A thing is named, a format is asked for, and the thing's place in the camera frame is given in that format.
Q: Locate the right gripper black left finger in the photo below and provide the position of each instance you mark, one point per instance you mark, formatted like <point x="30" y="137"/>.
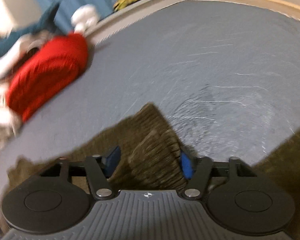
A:
<point x="96" y="169"/>

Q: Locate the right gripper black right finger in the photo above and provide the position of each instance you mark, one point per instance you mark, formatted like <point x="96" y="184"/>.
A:
<point x="204" y="174"/>

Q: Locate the brown corduroy pants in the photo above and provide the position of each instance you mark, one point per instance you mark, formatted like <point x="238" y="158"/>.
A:
<point x="148" y="205"/>

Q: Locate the grey bed mattress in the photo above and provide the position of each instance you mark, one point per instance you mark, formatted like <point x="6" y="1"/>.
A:
<point x="226" y="75"/>

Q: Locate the white folded blanket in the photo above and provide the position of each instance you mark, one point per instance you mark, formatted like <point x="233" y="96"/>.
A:
<point x="10" y="122"/>

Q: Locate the red folded quilt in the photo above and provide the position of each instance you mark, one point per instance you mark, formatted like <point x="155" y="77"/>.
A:
<point x="57" y="64"/>

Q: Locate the blue shark plush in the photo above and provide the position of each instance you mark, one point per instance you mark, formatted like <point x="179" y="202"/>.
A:
<point x="46" y="22"/>

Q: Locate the white plush toy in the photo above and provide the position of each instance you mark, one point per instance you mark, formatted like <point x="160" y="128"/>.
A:
<point x="84" y="18"/>

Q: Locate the wooden bed frame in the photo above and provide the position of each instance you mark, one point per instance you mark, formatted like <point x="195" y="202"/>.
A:
<point x="139" y="10"/>

